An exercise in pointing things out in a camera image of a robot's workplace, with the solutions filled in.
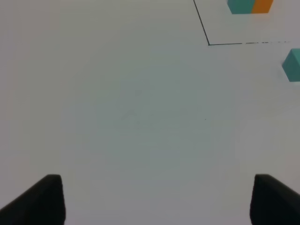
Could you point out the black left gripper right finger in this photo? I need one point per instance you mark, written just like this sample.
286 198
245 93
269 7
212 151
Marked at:
273 202

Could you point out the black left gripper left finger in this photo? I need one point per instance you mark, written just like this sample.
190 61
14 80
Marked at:
41 204

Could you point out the template orange cube block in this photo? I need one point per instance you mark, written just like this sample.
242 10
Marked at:
261 6

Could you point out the template teal cube block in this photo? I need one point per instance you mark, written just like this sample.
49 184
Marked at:
241 6

